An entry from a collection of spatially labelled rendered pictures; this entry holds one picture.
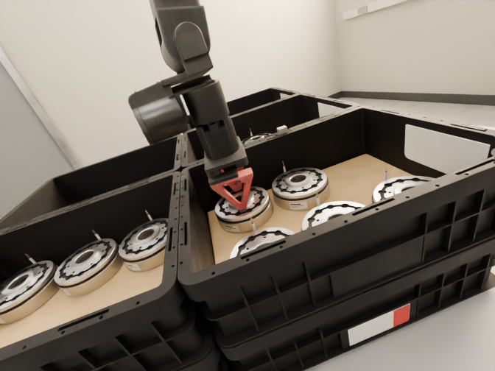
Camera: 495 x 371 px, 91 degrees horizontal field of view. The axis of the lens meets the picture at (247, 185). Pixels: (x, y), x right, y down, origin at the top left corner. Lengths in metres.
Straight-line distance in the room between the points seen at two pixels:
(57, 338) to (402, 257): 0.34
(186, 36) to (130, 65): 3.04
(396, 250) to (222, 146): 0.26
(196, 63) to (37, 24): 3.19
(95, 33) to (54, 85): 0.70
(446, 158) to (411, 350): 0.27
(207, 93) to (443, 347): 0.45
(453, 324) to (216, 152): 0.41
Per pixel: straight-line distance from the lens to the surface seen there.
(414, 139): 0.48
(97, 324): 0.27
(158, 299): 0.25
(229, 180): 0.37
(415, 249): 0.34
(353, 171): 0.53
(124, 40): 3.40
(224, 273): 0.23
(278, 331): 0.32
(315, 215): 0.37
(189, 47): 0.34
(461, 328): 0.47
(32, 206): 0.79
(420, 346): 0.45
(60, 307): 0.52
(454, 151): 0.44
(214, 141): 0.37
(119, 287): 0.46
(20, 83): 3.49
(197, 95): 0.35
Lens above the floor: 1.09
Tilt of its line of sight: 28 degrees down
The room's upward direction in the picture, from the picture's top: 18 degrees counter-clockwise
